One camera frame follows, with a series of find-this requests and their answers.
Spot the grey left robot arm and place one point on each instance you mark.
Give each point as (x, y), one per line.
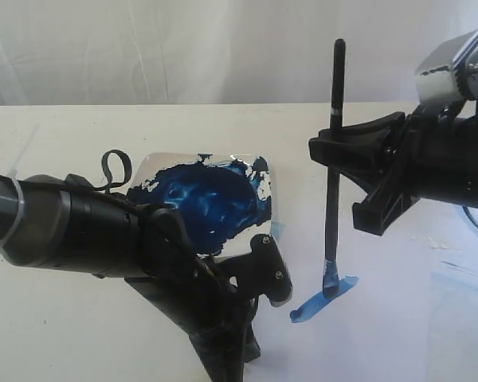
(62, 226)

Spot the black paintbrush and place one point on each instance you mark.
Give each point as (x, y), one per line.
(330, 284)

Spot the blue tape piece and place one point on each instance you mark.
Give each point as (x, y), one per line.
(277, 229)

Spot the white zip tie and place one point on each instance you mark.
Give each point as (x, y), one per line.
(12, 198)

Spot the white plate with blue paint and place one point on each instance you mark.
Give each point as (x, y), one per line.
(224, 199)

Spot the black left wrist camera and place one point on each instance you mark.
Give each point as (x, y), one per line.
(260, 272)

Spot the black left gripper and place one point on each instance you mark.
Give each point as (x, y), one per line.
(193, 293)

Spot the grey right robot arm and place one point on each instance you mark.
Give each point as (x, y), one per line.
(399, 159)

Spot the white paper sheet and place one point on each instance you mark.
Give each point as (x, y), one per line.
(410, 312)

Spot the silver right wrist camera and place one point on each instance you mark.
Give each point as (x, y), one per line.
(449, 73)

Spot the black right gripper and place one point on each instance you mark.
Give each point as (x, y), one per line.
(399, 159)

